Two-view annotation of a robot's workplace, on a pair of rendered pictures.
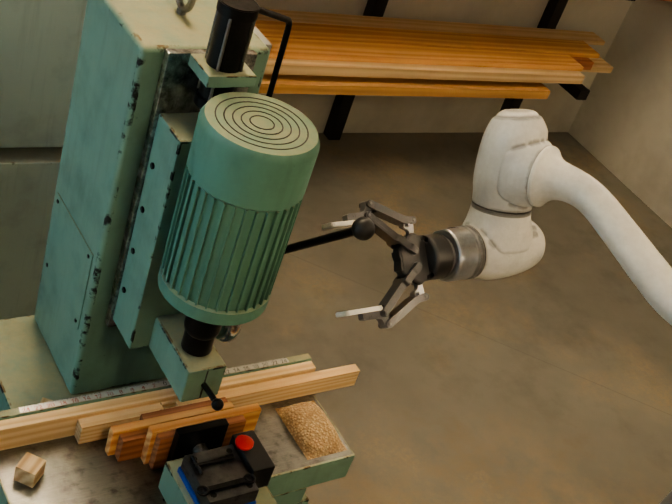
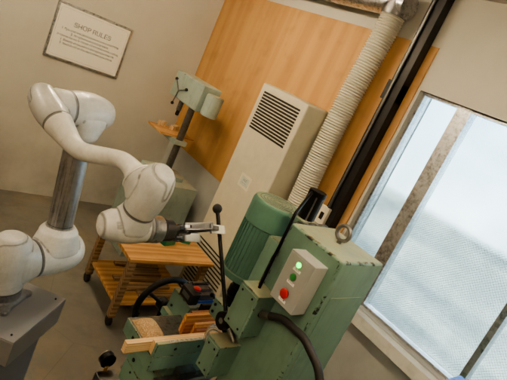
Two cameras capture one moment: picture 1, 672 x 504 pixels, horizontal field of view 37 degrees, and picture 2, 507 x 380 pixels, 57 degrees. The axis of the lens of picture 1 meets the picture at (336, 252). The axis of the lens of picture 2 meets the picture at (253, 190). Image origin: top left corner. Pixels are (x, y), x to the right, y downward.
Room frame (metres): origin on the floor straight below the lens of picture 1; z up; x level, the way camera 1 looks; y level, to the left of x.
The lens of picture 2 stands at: (2.81, -0.01, 1.91)
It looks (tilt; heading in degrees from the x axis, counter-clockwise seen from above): 14 degrees down; 177
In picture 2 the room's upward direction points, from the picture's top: 25 degrees clockwise
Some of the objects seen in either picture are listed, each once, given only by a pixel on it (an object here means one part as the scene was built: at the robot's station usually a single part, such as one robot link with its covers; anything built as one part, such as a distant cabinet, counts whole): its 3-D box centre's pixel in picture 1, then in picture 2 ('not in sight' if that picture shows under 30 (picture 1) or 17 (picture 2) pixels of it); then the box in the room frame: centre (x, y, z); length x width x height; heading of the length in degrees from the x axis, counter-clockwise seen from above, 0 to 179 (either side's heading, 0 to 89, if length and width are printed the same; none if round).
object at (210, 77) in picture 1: (224, 53); (308, 214); (1.35, 0.25, 1.53); 0.08 x 0.08 x 0.17; 43
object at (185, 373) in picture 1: (186, 358); (227, 317); (1.27, 0.17, 1.03); 0.14 x 0.07 x 0.09; 43
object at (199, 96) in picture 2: not in sight; (168, 168); (-1.06, -0.58, 0.79); 0.62 x 0.48 x 1.58; 41
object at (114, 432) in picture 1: (171, 427); (215, 327); (1.20, 0.16, 0.93); 0.22 x 0.01 x 0.06; 133
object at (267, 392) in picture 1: (228, 400); (192, 338); (1.32, 0.09, 0.92); 0.55 x 0.02 x 0.04; 133
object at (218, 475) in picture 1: (230, 472); (197, 291); (1.10, 0.03, 0.99); 0.13 x 0.11 x 0.06; 133
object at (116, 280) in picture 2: not in sight; (147, 264); (-0.21, -0.34, 0.32); 0.66 x 0.57 x 0.64; 131
